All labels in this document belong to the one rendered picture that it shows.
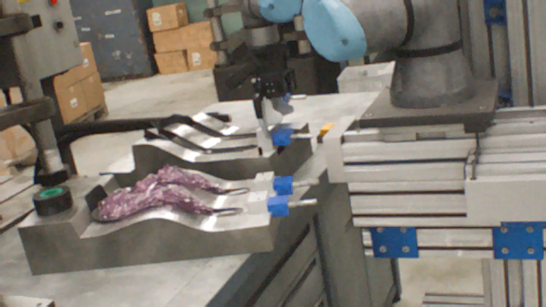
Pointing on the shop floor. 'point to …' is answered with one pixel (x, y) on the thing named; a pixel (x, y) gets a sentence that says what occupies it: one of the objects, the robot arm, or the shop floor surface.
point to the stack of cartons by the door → (180, 41)
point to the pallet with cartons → (81, 90)
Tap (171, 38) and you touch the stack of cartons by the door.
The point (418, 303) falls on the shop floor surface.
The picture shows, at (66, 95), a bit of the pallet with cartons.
